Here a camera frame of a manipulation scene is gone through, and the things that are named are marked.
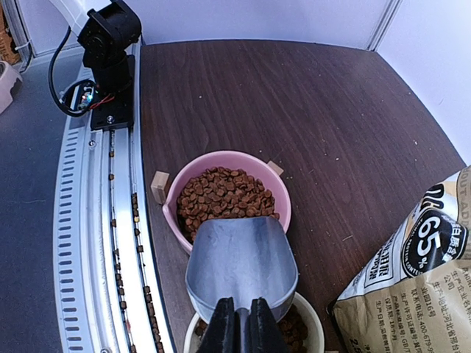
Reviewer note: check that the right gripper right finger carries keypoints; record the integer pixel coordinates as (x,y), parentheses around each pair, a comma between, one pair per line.
(264,334)

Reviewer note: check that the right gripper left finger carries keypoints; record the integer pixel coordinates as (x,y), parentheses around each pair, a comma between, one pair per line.
(219,335)

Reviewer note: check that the metal food scoop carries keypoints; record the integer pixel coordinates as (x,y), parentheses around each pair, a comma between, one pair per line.
(242,258)

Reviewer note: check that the brown dog food bag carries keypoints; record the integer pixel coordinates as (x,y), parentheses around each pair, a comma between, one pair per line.
(414,294)

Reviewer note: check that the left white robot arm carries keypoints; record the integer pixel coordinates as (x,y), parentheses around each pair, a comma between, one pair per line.
(105,30)

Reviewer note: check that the yellow pet bowl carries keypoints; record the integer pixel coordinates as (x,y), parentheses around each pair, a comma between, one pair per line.
(315,341)

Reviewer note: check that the pink pet bowl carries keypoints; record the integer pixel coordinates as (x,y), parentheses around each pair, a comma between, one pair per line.
(170,215)

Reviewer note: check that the brown kibble in yellow bowl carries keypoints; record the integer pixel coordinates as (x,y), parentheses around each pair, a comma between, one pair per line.
(292,327)

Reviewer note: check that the brown kibble in pink bowl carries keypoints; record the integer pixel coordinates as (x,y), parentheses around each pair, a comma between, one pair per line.
(222,193)

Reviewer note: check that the left aluminium frame post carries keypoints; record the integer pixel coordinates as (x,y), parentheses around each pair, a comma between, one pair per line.
(380,30)

